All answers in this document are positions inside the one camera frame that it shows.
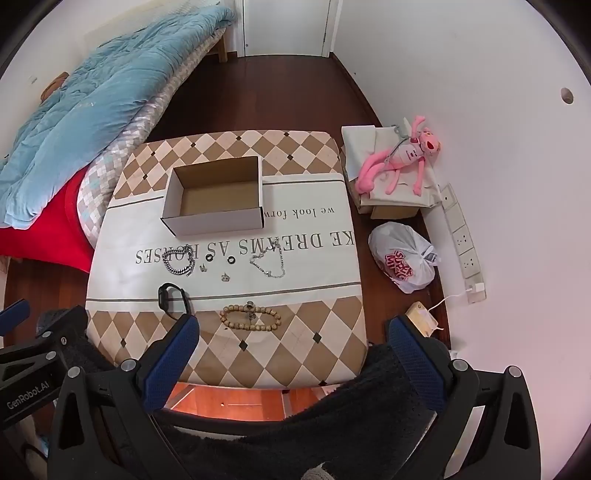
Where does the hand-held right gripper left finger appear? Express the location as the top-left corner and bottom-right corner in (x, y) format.
(48, 313), (201, 480)

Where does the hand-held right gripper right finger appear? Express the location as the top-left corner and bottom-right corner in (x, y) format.
(385, 315), (541, 480)

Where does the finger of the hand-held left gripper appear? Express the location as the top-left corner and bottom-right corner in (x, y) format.
(0, 299), (31, 339)

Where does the black smartwatch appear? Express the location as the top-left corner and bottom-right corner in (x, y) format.
(158, 282), (190, 319)

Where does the wooden bead bracelet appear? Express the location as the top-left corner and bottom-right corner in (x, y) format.
(220, 301), (282, 332)

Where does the chunky silver chain bracelet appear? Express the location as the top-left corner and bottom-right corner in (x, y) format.
(161, 246), (198, 279)

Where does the cardboard box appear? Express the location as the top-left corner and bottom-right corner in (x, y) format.
(161, 156), (265, 234)

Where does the thin silver necklace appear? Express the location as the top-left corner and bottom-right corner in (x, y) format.
(250, 244), (287, 279)

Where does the yellow tissue pack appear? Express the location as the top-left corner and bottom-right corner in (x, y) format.
(405, 301), (439, 340)

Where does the black fuzzy cloth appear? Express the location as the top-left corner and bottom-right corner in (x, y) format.
(152, 342), (462, 480)

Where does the red bed sheet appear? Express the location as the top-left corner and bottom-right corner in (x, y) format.
(0, 165), (95, 274)

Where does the white plastic bag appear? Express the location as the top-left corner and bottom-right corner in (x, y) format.
(368, 222), (441, 294)

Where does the brown cardboard carton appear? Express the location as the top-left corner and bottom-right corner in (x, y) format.
(355, 198), (422, 220)

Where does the checkered printed tablecloth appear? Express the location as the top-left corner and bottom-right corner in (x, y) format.
(85, 130), (370, 391)

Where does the pink plush toy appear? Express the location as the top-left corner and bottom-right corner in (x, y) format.
(355, 115), (441, 197)

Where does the blue quilt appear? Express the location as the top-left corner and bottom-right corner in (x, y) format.
(0, 8), (236, 230)

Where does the cream cloth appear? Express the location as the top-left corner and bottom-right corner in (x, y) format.
(341, 124), (445, 208)

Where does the checkered pastel mattress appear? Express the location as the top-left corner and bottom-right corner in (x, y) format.
(76, 28), (227, 252)

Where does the white door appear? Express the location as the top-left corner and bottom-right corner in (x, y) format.
(242, 0), (332, 58)

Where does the white charger with cable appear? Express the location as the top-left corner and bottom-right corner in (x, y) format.
(427, 282), (486, 332)

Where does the white wall outlet panel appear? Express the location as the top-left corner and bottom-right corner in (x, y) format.
(438, 183), (483, 280)

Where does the wooden bed frame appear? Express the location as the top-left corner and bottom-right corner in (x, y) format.
(41, 25), (230, 101)

